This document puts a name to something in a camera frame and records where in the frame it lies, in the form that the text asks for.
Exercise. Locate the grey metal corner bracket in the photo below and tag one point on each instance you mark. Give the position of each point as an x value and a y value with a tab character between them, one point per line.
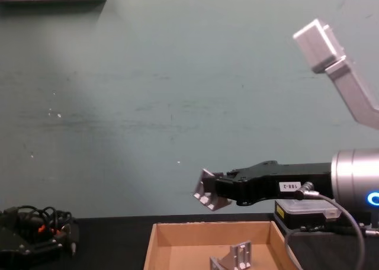
207	201
237	256

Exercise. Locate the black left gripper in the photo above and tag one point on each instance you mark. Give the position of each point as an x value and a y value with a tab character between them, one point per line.
10	241

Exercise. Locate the black table cloth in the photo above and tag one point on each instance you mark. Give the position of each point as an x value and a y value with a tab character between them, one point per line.
112	243

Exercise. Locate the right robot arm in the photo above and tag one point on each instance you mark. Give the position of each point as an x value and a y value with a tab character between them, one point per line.
352	175

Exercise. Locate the shallow brown cardboard tray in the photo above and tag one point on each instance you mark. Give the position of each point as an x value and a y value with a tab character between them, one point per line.
165	237

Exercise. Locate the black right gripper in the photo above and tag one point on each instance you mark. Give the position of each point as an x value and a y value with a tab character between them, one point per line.
266	185

